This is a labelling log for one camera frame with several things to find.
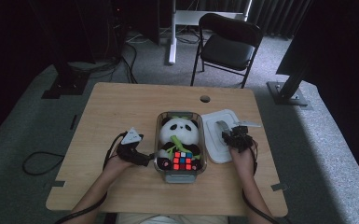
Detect white desk frame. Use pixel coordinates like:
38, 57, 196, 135
167, 0, 253, 65

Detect black stand with base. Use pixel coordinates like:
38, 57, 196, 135
40, 0, 91, 100
266, 62, 313, 107

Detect panda plush toy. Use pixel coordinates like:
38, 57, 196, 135
156, 116, 204, 172

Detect bundle of black floor cables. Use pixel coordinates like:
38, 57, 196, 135
68, 29, 139, 85

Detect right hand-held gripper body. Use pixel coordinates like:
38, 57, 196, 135
228, 119, 262, 154

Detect right hand-held gripper cable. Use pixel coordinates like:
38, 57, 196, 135
242, 140, 282, 224

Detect colourful puzzle cube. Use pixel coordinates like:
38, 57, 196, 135
172, 150, 194, 172

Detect hand-held gripper cable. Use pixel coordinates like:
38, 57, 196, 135
53, 132, 129, 224
242, 140, 282, 224

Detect person's right hand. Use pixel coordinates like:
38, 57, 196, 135
229, 147, 256, 179

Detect person's left hand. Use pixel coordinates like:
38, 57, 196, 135
104, 153, 136, 175

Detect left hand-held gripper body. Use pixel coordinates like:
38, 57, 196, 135
117, 126, 145, 166

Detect clear plastic storage box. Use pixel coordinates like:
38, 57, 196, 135
153, 110, 209, 185

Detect black looped floor cable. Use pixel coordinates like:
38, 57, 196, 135
21, 150, 66, 176

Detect left hand-held gripper cable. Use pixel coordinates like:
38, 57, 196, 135
53, 132, 129, 224

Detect dark pleated curtain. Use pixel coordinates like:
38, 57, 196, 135
247, 0, 312, 40

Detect white storage box lid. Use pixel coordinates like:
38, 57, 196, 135
200, 108, 254, 165

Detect black folding chair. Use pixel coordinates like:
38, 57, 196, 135
189, 12, 265, 90

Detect person's beige trousers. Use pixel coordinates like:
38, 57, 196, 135
113, 212, 230, 224

